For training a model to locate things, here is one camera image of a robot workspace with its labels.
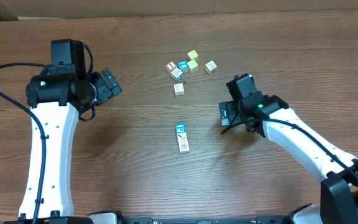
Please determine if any blue letter P block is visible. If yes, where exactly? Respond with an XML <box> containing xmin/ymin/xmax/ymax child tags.
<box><xmin>175</xmin><ymin>123</ymin><xmax>186</xmax><ymax>134</ymax></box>

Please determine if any white block hammer picture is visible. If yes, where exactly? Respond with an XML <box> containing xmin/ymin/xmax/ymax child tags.
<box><xmin>177</xmin><ymin>132</ymin><xmax>188</xmax><ymax>143</ymax></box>

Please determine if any white block teal side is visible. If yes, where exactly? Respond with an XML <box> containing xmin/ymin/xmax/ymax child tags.
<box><xmin>178</xmin><ymin>141</ymin><xmax>190</xmax><ymax>154</ymax></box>

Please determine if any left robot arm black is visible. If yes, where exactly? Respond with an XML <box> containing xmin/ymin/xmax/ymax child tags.
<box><xmin>19</xmin><ymin>39</ymin><xmax>122</xmax><ymax>220</ymax></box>

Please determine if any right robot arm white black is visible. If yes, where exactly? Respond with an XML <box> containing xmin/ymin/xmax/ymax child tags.
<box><xmin>219</xmin><ymin>73</ymin><xmax>358</xmax><ymax>223</ymax></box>

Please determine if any white block yellow side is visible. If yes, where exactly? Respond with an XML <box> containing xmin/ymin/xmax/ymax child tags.
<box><xmin>204</xmin><ymin>60</ymin><xmax>217</xmax><ymax>75</ymax></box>

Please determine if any yellow block near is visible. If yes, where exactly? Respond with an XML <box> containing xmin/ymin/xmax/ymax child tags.
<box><xmin>187</xmin><ymin>59</ymin><xmax>198</xmax><ymax>73</ymax></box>

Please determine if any white block red M side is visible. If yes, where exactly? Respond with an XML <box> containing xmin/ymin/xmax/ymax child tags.
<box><xmin>173</xmin><ymin>83</ymin><xmax>185</xmax><ymax>96</ymax></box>

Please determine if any yellow block far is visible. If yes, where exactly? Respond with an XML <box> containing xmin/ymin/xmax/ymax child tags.
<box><xmin>187</xmin><ymin>50</ymin><xmax>199</xmax><ymax>61</ymax></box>

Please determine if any white block green side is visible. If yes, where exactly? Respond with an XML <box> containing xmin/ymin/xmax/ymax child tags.
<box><xmin>170</xmin><ymin>68</ymin><xmax>183</xmax><ymax>82</ymax></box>

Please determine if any red letter I block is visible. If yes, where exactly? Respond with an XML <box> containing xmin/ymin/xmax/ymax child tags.
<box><xmin>165</xmin><ymin>61</ymin><xmax>177</xmax><ymax>73</ymax></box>

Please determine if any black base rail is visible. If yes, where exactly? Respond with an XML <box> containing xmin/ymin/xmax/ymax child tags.
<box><xmin>3</xmin><ymin>211</ymin><xmax>345</xmax><ymax>224</ymax></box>

